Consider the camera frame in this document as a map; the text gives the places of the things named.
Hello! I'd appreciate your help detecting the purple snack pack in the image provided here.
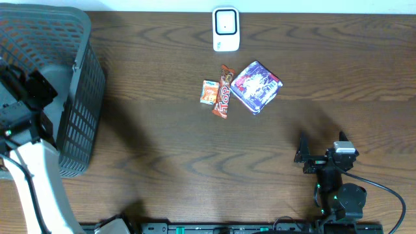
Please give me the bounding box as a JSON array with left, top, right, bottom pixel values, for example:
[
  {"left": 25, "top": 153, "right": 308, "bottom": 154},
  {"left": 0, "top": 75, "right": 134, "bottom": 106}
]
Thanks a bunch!
[{"left": 231, "top": 60, "right": 283, "bottom": 115}]

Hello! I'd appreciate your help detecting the orange Top chocolate bar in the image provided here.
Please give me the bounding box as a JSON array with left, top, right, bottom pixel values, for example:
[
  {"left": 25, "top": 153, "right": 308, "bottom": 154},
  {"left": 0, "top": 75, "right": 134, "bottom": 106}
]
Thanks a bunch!
[{"left": 212, "top": 65, "right": 235, "bottom": 119}]

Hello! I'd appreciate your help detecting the small orange snack packet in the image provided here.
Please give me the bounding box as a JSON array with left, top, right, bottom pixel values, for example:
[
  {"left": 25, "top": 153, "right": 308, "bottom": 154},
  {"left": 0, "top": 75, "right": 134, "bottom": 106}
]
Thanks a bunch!
[{"left": 200, "top": 80, "right": 219, "bottom": 105}]

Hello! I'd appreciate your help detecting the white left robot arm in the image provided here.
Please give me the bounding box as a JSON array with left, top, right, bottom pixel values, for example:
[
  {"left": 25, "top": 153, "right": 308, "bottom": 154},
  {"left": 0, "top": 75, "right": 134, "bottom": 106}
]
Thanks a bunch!
[{"left": 1, "top": 60, "right": 85, "bottom": 233}]

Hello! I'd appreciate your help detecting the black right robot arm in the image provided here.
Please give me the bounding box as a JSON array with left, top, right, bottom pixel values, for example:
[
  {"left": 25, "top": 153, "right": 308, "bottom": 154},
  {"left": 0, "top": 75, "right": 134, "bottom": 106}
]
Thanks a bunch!
[{"left": 294, "top": 132, "right": 367, "bottom": 233}]

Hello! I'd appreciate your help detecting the grey plastic mesh basket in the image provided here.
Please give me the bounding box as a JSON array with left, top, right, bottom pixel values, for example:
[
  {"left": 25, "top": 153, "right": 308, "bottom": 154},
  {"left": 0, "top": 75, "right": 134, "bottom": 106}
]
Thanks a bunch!
[{"left": 1, "top": 3, "right": 106, "bottom": 178}]

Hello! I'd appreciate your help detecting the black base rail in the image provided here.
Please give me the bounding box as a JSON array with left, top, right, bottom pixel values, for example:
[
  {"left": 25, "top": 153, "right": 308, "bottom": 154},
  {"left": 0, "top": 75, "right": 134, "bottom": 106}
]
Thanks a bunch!
[{"left": 133, "top": 220, "right": 384, "bottom": 234}]

